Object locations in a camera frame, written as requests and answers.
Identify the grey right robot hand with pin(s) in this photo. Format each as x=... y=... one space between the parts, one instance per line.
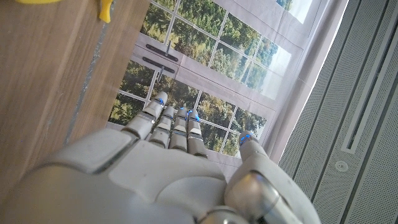
x=140 y=180

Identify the yellow toy banana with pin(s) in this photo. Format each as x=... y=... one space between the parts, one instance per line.
x=105 y=12

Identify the printed window backdrop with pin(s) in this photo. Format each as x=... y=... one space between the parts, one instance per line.
x=217 y=62

